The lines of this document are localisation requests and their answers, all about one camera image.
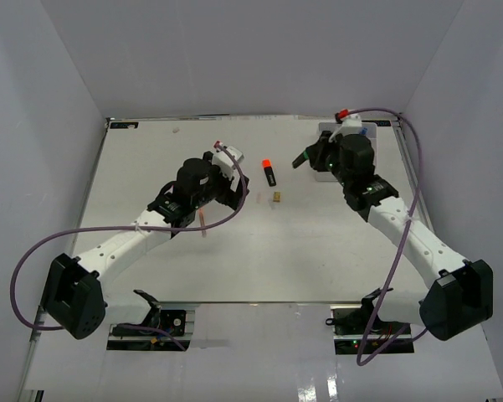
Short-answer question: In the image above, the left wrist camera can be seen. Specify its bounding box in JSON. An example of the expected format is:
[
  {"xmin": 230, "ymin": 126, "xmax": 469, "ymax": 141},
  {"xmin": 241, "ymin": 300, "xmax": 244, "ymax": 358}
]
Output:
[{"xmin": 212, "ymin": 141, "xmax": 244, "ymax": 179}]

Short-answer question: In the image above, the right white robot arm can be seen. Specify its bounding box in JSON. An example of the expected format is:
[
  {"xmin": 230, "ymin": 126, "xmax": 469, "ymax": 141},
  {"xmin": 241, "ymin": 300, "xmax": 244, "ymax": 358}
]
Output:
[{"xmin": 292, "ymin": 131, "xmax": 494, "ymax": 341}]

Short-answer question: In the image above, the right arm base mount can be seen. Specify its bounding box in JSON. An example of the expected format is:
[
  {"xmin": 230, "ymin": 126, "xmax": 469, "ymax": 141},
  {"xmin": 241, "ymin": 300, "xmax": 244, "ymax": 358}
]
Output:
[{"xmin": 325, "ymin": 306, "xmax": 414, "ymax": 355}]

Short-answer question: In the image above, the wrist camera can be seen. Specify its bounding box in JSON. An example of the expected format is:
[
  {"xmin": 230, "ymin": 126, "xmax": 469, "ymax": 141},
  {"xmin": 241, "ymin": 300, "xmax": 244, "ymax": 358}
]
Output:
[
  {"xmin": 212, "ymin": 141, "xmax": 244, "ymax": 179},
  {"xmin": 333, "ymin": 109, "xmax": 362, "ymax": 136}
]

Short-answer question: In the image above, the orange black highlighter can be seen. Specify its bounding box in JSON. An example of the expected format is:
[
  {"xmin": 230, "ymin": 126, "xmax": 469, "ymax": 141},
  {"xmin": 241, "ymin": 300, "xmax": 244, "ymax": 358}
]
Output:
[{"xmin": 261, "ymin": 159, "xmax": 277, "ymax": 187}]

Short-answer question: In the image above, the white compartment organizer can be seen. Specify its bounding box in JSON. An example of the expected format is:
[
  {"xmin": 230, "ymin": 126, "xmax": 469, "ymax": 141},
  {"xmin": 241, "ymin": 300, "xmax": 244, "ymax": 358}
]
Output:
[{"xmin": 314, "ymin": 120, "xmax": 377, "ymax": 183}]

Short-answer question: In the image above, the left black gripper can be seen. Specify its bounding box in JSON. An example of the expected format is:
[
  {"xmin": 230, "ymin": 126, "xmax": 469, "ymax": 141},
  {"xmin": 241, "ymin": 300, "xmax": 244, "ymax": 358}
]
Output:
[{"xmin": 192, "ymin": 152, "xmax": 248, "ymax": 210}]

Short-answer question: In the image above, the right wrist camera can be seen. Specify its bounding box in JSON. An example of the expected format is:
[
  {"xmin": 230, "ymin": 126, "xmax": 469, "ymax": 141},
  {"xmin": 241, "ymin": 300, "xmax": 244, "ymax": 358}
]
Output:
[{"xmin": 333, "ymin": 109, "xmax": 362, "ymax": 136}]

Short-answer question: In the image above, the blue corner label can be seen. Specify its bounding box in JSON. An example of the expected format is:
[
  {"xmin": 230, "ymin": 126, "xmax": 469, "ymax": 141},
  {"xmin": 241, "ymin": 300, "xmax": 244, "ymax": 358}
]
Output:
[{"xmin": 109, "ymin": 121, "xmax": 139, "ymax": 130}]

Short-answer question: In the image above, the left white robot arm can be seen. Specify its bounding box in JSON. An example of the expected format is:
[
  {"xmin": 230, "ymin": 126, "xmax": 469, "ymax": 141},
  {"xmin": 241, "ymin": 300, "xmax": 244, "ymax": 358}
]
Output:
[{"xmin": 42, "ymin": 144, "xmax": 249, "ymax": 340}]

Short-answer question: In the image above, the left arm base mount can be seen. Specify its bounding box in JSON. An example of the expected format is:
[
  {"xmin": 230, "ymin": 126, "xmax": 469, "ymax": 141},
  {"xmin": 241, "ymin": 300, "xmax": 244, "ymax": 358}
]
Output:
[{"xmin": 106, "ymin": 309, "xmax": 192, "ymax": 352}]

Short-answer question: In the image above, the orange pen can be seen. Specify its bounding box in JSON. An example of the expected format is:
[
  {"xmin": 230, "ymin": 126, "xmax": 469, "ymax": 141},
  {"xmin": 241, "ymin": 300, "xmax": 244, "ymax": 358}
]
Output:
[{"xmin": 198, "ymin": 208, "xmax": 207, "ymax": 238}]

